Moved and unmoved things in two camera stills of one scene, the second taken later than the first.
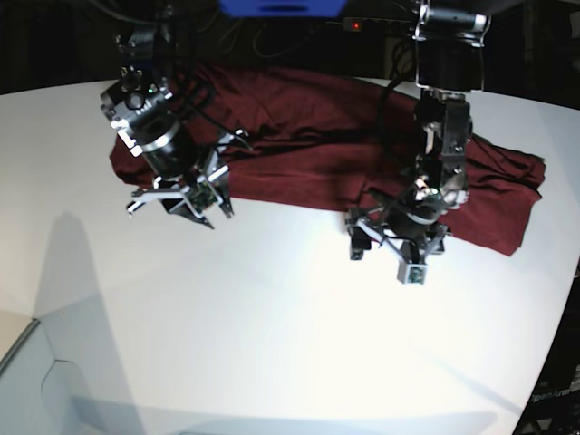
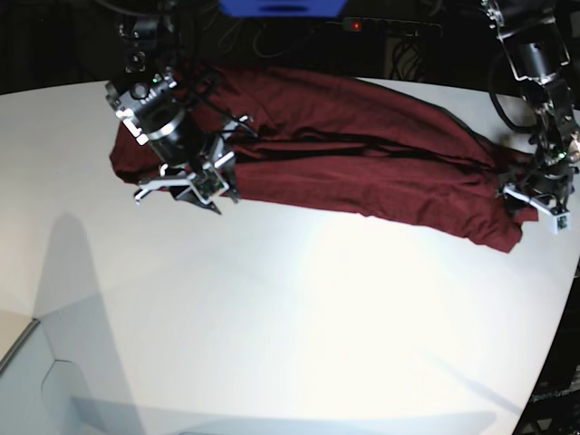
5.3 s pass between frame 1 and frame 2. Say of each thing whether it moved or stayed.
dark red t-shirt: stayed
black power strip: stayed
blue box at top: stayed
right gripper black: moved
